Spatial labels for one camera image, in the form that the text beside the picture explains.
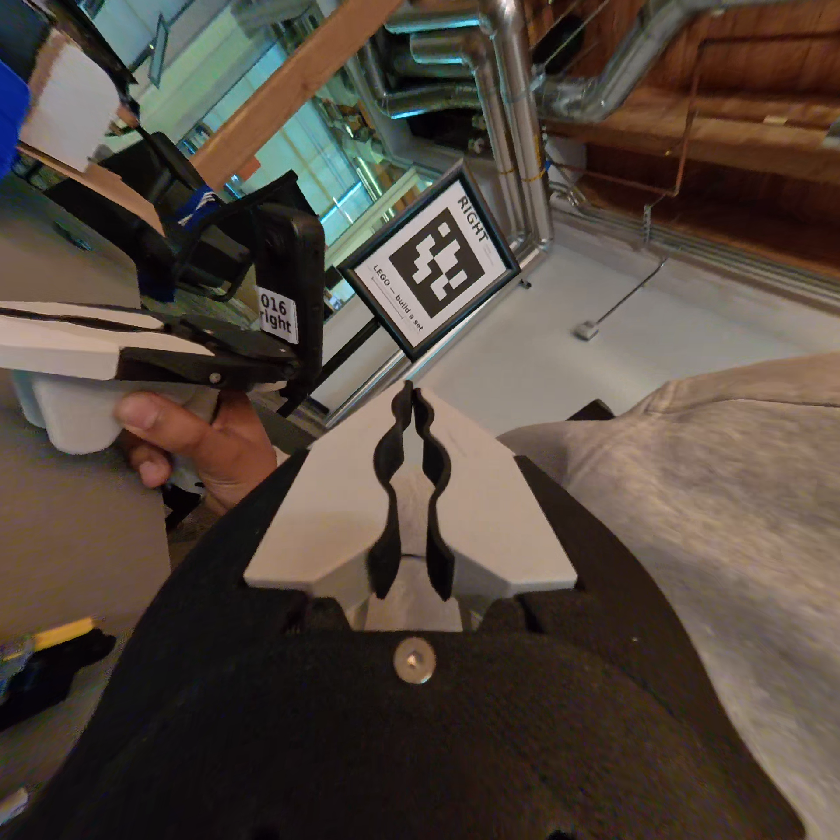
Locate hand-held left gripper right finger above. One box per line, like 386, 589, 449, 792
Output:
412, 387, 580, 632

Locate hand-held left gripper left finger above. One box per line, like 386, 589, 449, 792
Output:
243, 381, 416, 632

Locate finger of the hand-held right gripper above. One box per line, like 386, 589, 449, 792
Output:
0, 301, 168, 332
0, 316, 216, 382

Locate person's right forearm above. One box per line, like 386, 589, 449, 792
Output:
497, 352, 840, 840

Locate black lego beam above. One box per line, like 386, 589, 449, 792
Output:
0, 629, 118, 731

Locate person's right hand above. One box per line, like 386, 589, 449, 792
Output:
113, 390, 278, 514

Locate black chair with striped jacket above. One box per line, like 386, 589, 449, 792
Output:
46, 131, 303, 303

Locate framed marker sign on stand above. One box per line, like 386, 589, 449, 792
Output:
279, 157, 522, 417

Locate slanted wooden beam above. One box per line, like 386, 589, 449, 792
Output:
189, 0, 406, 193

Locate brown cardboard box flap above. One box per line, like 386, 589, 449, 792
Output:
16, 29, 165, 234

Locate silver metal pipes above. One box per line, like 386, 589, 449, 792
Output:
384, 0, 557, 263

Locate silver ventilation duct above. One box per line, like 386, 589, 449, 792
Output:
533, 0, 840, 126

